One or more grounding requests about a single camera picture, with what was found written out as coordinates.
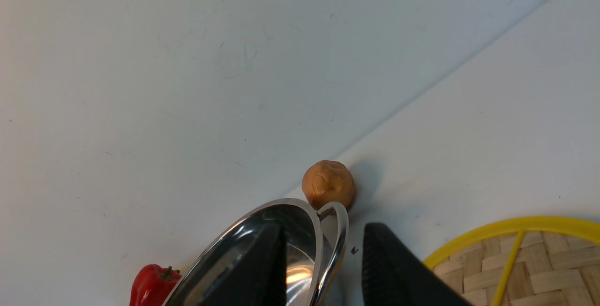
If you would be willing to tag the brown potato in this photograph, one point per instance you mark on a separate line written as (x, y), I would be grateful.
(329, 181)

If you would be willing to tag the stainless steel pot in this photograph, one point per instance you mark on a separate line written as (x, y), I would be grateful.
(316, 242)

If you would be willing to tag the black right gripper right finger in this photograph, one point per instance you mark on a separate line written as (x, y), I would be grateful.
(392, 275)

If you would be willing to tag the red bell pepper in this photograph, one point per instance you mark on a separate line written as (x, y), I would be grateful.
(153, 284)

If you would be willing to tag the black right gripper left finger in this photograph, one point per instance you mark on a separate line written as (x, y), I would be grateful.
(259, 278)

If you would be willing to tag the yellow woven steamer lid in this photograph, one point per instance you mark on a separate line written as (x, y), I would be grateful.
(527, 261)

